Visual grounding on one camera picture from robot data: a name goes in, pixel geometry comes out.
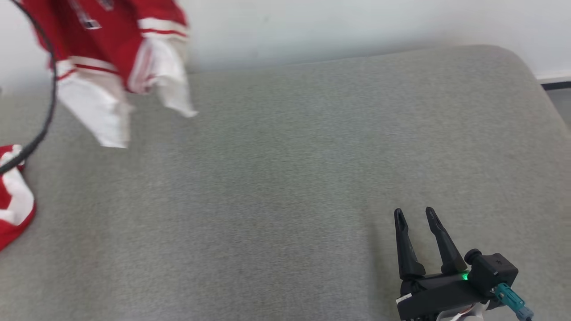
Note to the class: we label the red basketball jersey number print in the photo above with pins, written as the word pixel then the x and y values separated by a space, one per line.
pixel 111 40

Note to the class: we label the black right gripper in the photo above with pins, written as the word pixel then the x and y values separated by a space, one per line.
pixel 439 294

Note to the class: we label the red shorts white stripes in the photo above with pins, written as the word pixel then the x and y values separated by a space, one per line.
pixel 13 200

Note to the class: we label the black wall baseboard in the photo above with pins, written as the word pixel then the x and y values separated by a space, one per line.
pixel 555 84

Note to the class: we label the teal right camera connector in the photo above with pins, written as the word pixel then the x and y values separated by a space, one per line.
pixel 511 298

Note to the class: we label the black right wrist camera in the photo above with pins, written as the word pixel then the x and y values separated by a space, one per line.
pixel 493 269

